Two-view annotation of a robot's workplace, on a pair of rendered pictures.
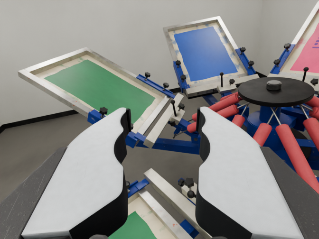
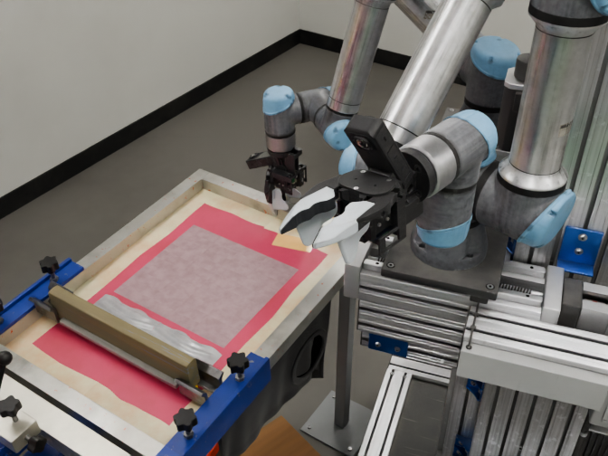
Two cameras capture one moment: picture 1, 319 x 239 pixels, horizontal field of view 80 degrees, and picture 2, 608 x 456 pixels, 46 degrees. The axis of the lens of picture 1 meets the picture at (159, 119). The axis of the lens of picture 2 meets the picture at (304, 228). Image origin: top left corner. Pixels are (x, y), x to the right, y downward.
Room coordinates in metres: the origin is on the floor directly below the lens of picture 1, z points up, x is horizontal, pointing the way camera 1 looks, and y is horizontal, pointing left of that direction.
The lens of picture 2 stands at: (0.62, 0.37, 2.15)
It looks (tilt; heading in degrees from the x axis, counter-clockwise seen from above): 37 degrees down; 216
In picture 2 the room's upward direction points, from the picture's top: straight up
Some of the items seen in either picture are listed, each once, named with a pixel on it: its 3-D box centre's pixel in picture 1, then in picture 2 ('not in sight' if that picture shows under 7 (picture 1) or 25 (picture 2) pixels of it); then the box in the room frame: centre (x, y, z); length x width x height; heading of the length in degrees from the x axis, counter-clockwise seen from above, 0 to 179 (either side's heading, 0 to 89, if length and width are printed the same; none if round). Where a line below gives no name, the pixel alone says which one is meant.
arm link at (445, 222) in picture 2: not in sight; (436, 202); (-0.19, 0.02, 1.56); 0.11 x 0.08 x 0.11; 83
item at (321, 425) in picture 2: not in sight; (346, 330); (-0.82, -0.51, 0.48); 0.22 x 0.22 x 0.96; 3
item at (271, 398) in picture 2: not in sight; (268, 377); (-0.31, -0.42, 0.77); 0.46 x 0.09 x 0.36; 3
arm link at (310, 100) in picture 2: not in sight; (320, 107); (-0.68, -0.53, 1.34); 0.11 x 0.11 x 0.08; 55
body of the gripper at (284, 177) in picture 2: not in sight; (284, 166); (-0.62, -0.59, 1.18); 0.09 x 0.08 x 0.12; 93
